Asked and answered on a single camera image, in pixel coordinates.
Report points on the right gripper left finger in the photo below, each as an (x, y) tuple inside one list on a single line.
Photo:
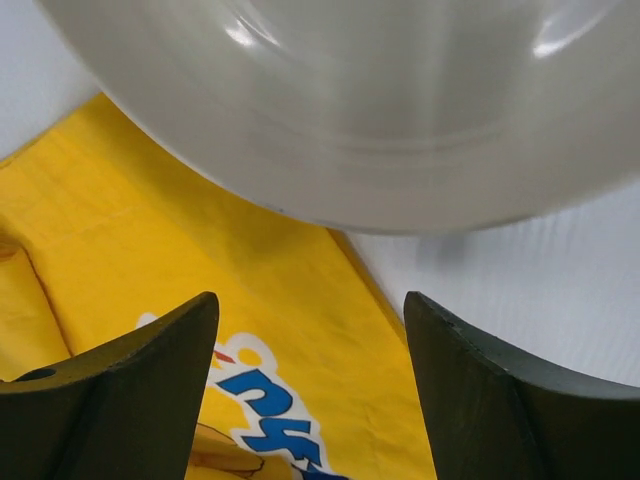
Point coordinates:
[(126, 409)]

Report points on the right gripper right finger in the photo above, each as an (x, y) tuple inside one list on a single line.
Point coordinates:
[(495, 411)]

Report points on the cream round plate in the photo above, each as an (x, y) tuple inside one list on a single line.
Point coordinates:
[(378, 116)]

